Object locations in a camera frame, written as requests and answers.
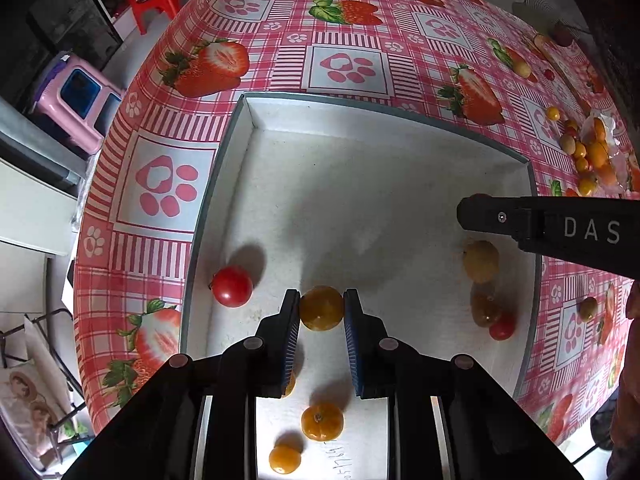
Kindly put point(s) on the dull red round fruit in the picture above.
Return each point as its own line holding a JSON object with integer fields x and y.
{"x": 561, "y": 35}

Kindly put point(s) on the pile of tomatoes on table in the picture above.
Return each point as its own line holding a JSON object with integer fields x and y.
{"x": 612, "y": 121}

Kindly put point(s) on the strawberry print checked tablecloth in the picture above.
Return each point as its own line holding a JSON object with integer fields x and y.
{"x": 350, "y": 20}

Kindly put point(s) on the pink plastic stool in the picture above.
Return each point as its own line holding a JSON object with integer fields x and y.
{"x": 75, "y": 105}

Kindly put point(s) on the red cherry tomato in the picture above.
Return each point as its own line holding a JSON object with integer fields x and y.
{"x": 549, "y": 74}
{"x": 502, "y": 327}
{"x": 231, "y": 286}

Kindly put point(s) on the yellow cherry tomato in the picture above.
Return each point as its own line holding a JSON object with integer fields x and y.
{"x": 322, "y": 421}
{"x": 552, "y": 112}
{"x": 285, "y": 459}
{"x": 290, "y": 385}
{"x": 570, "y": 123}
{"x": 580, "y": 149}
{"x": 321, "y": 307}
{"x": 587, "y": 185}

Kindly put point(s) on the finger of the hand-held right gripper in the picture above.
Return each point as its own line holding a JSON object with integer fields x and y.
{"x": 487, "y": 215}

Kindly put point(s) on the small tan round fruit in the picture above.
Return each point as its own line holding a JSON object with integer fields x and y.
{"x": 485, "y": 309}
{"x": 567, "y": 142}
{"x": 521, "y": 67}
{"x": 480, "y": 261}
{"x": 588, "y": 308}

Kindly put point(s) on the white cabinet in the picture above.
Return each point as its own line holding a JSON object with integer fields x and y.
{"x": 30, "y": 185}

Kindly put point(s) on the metal folding rack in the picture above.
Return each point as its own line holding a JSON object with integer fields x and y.
{"x": 45, "y": 345}

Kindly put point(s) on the orange mandarin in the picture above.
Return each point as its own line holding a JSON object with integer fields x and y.
{"x": 597, "y": 152}
{"x": 607, "y": 175}
{"x": 599, "y": 129}

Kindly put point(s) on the white shallow box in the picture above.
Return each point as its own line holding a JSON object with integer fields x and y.
{"x": 375, "y": 200}

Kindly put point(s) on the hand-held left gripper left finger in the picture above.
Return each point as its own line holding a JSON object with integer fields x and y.
{"x": 292, "y": 345}

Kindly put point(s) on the black cabinet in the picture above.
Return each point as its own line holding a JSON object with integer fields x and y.
{"x": 65, "y": 25}

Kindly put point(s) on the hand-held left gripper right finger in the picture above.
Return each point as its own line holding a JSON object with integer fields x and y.
{"x": 352, "y": 347}

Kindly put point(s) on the printed floor mat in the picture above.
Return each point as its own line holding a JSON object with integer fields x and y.
{"x": 27, "y": 395}

